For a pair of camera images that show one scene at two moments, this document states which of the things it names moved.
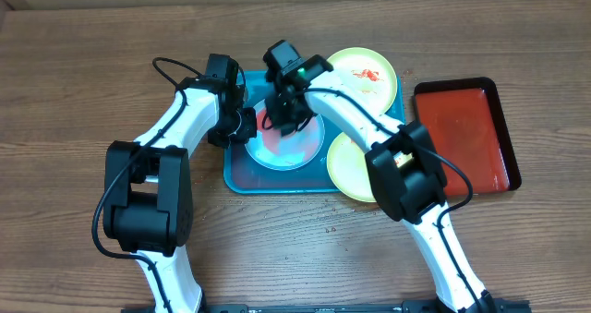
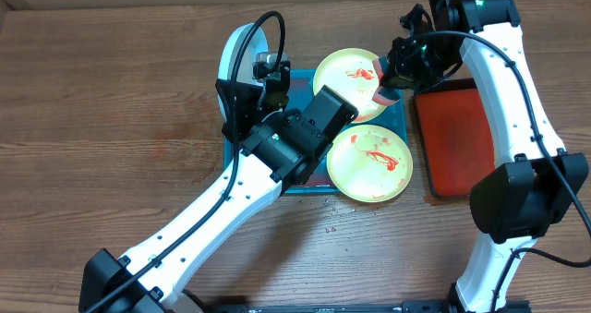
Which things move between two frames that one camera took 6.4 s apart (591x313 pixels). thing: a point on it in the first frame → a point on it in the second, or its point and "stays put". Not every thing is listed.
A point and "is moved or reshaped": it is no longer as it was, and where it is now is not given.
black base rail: (509, 306) stays put
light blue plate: (271, 150) is moved or reshaped
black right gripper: (283, 121) → (403, 76)
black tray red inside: (464, 119) stays put
